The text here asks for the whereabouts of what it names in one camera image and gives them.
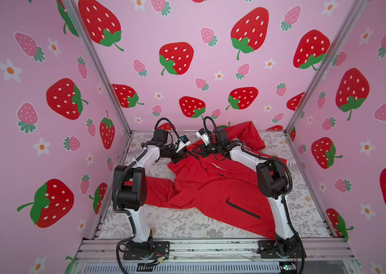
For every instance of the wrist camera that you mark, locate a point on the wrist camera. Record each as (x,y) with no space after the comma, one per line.
(206,136)
(182,142)

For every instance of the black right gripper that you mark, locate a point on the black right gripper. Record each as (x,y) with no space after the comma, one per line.
(208,150)

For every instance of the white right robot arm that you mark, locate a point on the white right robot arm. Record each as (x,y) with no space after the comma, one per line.
(274,182)

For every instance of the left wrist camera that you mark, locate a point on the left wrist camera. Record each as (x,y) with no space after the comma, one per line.
(182,142)

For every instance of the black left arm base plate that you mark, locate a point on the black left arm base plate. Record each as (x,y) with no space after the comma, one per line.
(146,251)

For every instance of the aluminium front rail frame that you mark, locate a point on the aluminium front rail frame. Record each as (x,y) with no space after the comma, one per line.
(219,256)

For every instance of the floral grey table cloth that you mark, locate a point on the floral grey table cloth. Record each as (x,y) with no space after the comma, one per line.
(191,223)

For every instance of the right aluminium corner post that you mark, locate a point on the right aluminium corner post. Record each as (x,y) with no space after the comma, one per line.
(343,32)

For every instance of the red zip-up jacket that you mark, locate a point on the red zip-up jacket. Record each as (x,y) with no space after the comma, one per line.
(219,188)

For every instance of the left aluminium corner post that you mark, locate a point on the left aluminium corner post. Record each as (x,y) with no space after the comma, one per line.
(97,25)

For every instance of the aluminium corner post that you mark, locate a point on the aluminium corner post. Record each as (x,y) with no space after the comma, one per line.
(343,32)
(97,25)

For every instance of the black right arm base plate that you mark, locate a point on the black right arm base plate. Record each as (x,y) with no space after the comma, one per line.
(269,249)

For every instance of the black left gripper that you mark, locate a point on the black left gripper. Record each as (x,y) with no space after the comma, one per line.
(179,156)

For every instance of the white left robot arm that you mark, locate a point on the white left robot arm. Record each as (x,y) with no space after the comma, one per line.
(129,192)

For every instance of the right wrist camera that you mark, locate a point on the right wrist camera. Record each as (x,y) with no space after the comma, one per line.
(206,136)

